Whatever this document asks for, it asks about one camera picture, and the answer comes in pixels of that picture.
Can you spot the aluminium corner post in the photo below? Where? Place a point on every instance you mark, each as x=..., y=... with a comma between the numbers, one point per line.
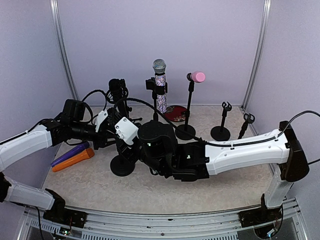
x=258, y=53
x=54, y=6

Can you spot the red floral round plate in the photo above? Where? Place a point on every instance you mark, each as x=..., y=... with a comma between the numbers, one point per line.
x=176, y=113

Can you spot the right aluminium corner post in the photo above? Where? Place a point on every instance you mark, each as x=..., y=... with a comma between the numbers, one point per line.
x=258, y=53

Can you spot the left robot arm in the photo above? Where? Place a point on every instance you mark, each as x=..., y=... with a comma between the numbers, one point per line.
x=49, y=132

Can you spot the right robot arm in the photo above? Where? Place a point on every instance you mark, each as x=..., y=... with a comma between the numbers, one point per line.
x=200, y=160

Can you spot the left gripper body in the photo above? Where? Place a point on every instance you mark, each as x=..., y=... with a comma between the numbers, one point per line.
x=99, y=138

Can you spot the aluminium front rail frame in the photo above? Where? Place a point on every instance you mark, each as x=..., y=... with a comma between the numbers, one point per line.
x=104, y=225

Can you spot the orange microphone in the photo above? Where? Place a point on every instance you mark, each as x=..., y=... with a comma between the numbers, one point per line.
x=84, y=155

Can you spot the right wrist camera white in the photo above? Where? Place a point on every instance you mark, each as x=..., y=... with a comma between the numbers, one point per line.
x=126, y=130

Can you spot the purple microphone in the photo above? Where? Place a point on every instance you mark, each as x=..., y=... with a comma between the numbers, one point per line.
x=71, y=153

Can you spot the glitter silver-head microphone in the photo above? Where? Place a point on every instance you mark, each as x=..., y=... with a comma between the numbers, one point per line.
x=159, y=67

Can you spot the black microphone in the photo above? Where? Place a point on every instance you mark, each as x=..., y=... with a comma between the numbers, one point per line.
x=118, y=90

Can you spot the pink microphone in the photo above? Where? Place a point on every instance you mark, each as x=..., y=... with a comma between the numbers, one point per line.
x=196, y=77

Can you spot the black stand with phone clamp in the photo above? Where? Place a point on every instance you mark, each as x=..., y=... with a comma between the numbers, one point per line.
x=153, y=100

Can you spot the tall black stand back-right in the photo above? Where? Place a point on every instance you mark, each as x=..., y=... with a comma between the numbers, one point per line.
x=185, y=131

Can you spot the left aluminium corner post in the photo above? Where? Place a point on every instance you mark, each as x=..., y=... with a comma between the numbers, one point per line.
x=54, y=6

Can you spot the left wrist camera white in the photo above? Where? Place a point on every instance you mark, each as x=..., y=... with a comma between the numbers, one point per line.
x=102, y=115

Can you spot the black round-base stand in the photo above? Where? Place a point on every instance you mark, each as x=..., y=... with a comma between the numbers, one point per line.
x=248, y=119
x=122, y=166
x=220, y=132

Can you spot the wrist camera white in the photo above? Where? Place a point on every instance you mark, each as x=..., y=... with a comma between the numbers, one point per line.
x=126, y=130
x=102, y=115

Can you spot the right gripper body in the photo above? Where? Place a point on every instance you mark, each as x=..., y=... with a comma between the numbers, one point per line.
x=154, y=167

